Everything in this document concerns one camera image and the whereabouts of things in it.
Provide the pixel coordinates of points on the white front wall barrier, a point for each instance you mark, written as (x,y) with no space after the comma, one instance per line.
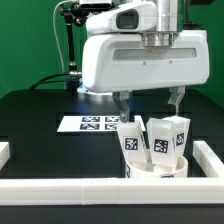
(111,191)

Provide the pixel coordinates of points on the white sheet with tags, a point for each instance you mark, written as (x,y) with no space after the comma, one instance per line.
(72,124)

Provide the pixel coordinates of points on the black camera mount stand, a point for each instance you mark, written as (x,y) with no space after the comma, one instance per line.
(73,15)

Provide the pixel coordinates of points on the white left wall barrier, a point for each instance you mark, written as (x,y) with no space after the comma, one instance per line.
(4,153)

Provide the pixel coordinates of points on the camera on mount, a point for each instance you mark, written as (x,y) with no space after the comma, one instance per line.
(96,5)

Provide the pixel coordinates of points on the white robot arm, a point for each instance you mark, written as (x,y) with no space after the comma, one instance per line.
(143,45)

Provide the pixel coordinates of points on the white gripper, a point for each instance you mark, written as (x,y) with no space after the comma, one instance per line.
(143,45)

